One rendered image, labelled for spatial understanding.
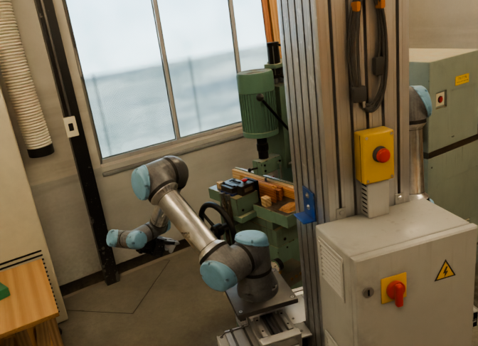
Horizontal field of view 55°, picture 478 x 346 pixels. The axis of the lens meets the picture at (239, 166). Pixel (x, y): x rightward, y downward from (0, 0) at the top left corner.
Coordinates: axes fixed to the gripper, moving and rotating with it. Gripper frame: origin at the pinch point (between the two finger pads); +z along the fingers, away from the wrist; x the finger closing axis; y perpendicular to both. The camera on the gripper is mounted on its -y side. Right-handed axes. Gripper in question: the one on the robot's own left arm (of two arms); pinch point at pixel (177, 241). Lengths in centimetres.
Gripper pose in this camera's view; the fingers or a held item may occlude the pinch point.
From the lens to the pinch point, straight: 224.9
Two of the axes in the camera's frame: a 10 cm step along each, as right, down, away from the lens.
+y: -2.8, 9.6, 0.0
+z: 7.2, 2.1, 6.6
